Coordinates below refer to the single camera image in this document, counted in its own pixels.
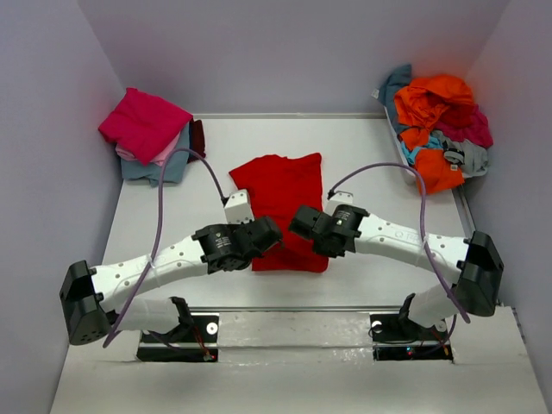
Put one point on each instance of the teal-grey t shirt in pile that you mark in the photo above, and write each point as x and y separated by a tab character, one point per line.
399	78

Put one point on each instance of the magenta folded t shirt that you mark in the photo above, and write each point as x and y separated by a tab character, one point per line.
143	124

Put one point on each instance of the grey-blue folded t shirt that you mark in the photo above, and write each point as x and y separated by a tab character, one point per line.
174	170

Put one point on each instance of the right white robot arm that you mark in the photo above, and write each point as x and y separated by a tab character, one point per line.
468	270

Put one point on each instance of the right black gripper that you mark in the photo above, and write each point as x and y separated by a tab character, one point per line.
302	221

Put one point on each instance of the maroon folded t shirt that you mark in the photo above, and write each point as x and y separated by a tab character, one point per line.
197	138

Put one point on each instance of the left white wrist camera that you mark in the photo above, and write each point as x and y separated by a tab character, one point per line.
237	209

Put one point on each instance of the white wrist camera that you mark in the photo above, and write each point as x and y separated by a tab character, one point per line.
237	209
337	198

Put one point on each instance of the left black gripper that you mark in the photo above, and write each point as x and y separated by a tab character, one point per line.
267	231

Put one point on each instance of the pink folded t shirt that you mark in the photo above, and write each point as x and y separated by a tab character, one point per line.
166	153

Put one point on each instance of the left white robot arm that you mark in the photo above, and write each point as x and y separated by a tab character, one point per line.
99	301

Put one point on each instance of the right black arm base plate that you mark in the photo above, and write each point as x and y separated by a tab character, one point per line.
396	339

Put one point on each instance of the light blue t shirt in pile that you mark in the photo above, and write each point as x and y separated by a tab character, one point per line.
411	154

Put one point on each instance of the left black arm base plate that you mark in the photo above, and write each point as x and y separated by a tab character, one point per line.
199	345

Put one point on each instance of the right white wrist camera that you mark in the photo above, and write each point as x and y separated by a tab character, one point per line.
337	198

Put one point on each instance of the white laundry basket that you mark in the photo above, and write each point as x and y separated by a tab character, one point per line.
397	142

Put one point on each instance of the magenta t shirt in pile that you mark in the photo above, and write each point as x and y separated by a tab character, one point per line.
477	132

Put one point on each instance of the grey t shirt in pile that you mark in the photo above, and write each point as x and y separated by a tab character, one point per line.
470	158

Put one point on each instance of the orange t shirt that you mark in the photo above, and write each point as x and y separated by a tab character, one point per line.
420	106

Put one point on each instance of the red t shirt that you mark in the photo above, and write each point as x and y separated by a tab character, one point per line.
277	187

